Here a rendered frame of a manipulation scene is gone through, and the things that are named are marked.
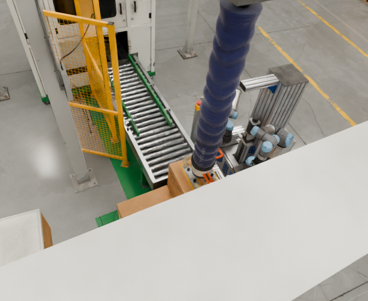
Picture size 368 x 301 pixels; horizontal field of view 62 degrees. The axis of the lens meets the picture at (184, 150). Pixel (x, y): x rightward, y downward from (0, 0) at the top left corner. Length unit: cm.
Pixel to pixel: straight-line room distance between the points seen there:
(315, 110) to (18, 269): 572
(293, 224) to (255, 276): 5
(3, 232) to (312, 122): 467
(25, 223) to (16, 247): 21
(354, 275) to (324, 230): 410
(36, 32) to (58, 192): 220
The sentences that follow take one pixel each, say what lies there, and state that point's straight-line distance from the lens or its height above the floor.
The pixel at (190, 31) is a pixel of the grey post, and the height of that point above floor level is 49.
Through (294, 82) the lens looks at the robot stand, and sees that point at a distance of 267.
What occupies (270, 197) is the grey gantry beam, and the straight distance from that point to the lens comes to 26.
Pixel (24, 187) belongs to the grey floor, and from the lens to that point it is 443.
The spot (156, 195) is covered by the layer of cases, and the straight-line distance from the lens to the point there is 344.
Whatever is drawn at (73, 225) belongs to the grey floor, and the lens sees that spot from 399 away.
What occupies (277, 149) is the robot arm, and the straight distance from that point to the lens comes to 281.
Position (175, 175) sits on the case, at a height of 94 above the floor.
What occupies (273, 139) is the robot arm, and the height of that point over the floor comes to 185.
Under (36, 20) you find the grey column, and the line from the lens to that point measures 269.
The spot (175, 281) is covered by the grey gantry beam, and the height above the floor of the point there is 332.
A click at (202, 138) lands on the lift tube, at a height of 171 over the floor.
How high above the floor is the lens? 353
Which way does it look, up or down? 51 degrees down
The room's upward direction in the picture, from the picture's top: 8 degrees clockwise
